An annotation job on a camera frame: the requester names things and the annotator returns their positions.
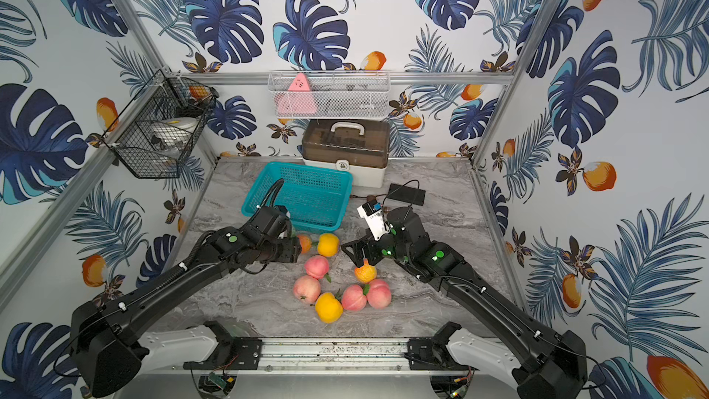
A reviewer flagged pink peach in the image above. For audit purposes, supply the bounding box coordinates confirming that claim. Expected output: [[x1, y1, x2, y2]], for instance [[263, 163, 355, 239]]
[[366, 279, 391, 310], [305, 255, 332, 282], [293, 275, 321, 305], [341, 284, 367, 311]]

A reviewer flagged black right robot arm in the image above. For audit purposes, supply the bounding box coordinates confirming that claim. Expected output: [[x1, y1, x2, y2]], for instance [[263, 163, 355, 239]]
[[341, 202, 588, 398]]

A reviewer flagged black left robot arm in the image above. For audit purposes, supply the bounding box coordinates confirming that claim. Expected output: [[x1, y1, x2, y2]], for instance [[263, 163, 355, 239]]
[[68, 205, 301, 397]]

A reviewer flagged teal plastic basket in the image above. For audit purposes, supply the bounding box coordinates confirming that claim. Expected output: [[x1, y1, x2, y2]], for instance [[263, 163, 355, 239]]
[[241, 163, 354, 233]]

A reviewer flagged white bowl in basket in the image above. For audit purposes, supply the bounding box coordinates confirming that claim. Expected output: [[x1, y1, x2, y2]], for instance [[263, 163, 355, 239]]
[[150, 117, 198, 151]]

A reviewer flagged orange yellow peach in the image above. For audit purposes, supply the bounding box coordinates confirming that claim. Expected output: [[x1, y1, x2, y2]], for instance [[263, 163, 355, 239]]
[[354, 259, 377, 284]]

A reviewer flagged small red orange peach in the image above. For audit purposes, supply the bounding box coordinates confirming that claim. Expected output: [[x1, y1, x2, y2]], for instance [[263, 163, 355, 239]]
[[297, 235, 313, 254]]

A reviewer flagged yellow peach upper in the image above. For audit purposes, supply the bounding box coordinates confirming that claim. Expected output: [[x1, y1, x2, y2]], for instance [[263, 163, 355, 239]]
[[317, 233, 340, 258]]

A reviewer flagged black battery box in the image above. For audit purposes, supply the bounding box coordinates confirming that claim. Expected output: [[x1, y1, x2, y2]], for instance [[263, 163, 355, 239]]
[[386, 184, 427, 206]]

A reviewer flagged yellow peach front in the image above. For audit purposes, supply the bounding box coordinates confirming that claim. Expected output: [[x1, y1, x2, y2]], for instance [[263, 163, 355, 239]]
[[315, 293, 345, 324]]

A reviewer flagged white brown storage box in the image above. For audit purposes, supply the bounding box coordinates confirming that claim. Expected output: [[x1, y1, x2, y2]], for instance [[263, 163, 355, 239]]
[[301, 119, 391, 188]]

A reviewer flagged pink triangle item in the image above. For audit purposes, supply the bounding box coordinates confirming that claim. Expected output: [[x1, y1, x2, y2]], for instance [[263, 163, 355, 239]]
[[274, 73, 318, 116]]

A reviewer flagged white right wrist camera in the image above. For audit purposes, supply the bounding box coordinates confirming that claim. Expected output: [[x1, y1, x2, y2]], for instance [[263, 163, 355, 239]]
[[357, 199, 389, 241]]

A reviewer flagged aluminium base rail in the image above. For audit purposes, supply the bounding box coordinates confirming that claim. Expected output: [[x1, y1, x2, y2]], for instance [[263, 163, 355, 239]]
[[110, 334, 527, 375]]

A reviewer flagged clear wall shelf basket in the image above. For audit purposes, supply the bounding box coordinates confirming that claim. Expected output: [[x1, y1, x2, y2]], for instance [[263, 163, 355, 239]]
[[268, 70, 391, 120]]

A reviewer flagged black wire wall basket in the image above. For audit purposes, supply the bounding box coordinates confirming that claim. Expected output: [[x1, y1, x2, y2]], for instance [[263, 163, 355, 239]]
[[100, 70, 219, 179]]

